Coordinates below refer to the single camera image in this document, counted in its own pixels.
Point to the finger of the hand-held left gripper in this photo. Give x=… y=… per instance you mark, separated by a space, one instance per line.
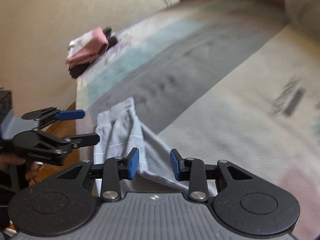
x=71 y=115
x=85 y=140

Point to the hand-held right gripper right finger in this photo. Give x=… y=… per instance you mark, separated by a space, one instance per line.
x=175 y=165

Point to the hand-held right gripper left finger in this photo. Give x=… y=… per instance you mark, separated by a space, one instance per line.
x=133 y=163

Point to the grey striped pants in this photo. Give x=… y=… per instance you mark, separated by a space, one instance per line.
x=120 y=135

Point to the person's left forearm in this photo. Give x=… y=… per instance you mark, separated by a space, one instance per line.
x=5 y=205

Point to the pink folded clothes pile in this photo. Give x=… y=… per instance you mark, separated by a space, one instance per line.
x=77 y=71

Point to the person's left hand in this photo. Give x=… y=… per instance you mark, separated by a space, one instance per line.
x=33 y=170

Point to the pink white folded cloth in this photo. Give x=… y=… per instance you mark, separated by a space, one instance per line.
x=87 y=47

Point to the patchwork bed sheet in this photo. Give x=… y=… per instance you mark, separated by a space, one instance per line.
x=225 y=105

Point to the small black item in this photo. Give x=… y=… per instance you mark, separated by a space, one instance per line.
x=108 y=32

